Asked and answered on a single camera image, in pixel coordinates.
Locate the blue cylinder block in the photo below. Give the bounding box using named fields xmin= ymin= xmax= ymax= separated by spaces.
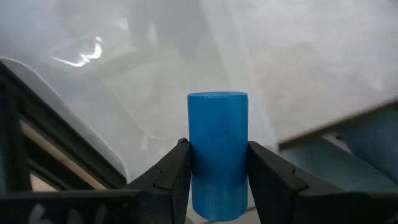
xmin=187 ymin=91 xmax=249 ymax=222

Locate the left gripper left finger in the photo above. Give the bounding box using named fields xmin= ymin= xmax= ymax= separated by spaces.
xmin=124 ymin=138 xmax=192 ymax=224

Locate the white table sheet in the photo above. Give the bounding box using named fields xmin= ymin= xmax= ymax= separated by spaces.
xmin=0 ymin=0 xmax=398 ymax=224

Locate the black aluminium table frame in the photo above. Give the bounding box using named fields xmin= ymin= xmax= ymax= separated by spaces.
xmin=0 ymin=60 xmax=127 ymax=195

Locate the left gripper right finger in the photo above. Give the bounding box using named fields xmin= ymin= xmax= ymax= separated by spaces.
xmin=248 ymin=141 xmax=343 ymax=224

